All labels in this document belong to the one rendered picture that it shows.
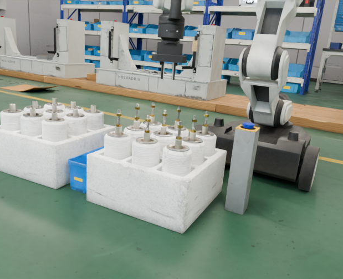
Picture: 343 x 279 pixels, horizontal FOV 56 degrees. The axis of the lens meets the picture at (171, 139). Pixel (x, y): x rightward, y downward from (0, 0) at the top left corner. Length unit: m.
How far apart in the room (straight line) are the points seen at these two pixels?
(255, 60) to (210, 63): 1.86
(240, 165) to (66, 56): 3.54
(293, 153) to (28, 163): 1.09
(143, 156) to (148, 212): 0.19
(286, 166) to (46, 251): 1.00
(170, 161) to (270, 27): 0.81
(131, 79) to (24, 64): 1.80
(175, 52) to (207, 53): 2.16
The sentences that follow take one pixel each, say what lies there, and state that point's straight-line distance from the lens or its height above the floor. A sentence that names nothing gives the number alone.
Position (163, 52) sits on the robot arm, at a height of 0.54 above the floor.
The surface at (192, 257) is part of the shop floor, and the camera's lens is 0.96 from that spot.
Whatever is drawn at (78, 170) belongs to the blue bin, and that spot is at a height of 0.09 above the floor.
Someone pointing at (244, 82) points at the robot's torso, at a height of 0.44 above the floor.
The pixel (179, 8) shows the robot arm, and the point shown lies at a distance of 1.09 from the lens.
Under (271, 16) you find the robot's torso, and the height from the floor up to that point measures 0.72.
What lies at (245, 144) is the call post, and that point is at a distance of 1.12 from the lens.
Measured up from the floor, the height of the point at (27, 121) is 0.24.
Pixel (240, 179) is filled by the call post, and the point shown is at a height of 0.14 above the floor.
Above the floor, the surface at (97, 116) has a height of 0.24.
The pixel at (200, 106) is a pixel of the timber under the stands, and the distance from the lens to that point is 3.18.
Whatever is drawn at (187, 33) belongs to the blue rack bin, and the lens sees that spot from 6.29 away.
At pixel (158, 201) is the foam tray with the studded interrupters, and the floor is 0.09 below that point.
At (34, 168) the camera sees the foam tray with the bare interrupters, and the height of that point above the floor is 0.06.
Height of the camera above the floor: 0.56
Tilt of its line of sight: 16 degrees down
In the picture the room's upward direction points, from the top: 5 degrees clockwise
